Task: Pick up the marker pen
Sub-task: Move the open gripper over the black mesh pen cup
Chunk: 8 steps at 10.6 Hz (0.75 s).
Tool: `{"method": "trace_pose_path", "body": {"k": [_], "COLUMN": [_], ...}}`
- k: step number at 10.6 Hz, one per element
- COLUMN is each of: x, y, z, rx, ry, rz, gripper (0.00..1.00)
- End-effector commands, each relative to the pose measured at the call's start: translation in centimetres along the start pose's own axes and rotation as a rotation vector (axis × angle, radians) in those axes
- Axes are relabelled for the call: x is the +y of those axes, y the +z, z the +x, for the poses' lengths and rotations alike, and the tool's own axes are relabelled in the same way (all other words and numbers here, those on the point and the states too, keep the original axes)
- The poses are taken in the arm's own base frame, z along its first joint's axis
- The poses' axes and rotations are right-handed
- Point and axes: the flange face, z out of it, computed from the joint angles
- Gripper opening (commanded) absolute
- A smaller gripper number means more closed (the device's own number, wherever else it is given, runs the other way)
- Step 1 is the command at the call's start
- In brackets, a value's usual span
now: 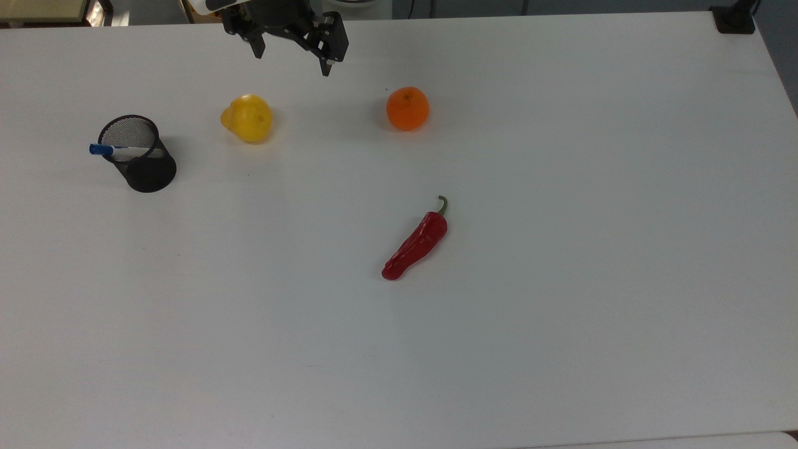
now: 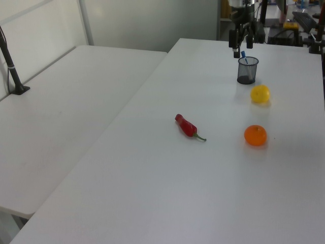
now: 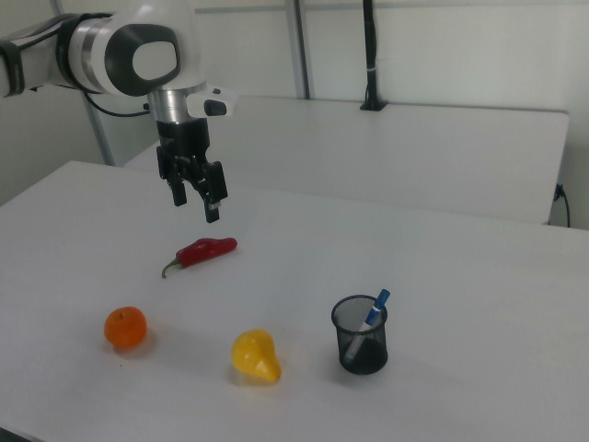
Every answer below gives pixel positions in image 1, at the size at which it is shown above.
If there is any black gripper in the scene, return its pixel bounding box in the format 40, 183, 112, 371
221, 0, 350, 77

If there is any blue capped white marker pen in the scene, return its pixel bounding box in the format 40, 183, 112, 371
89, 143, 156, 157

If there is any black mesh pen holder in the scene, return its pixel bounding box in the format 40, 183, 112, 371
97, 115, 177, 193

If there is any yellow pear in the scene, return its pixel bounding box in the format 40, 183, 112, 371
220, 94, 274, 144

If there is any orange fruit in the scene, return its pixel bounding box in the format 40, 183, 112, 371
386, 87, 430, 132

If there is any red chili pepper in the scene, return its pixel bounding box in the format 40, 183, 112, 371
382, 195, 449, 281

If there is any wooden cabinet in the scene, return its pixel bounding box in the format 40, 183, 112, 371
0, 0, 115, 29

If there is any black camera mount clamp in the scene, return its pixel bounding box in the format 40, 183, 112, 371
709, 0, 762, 35

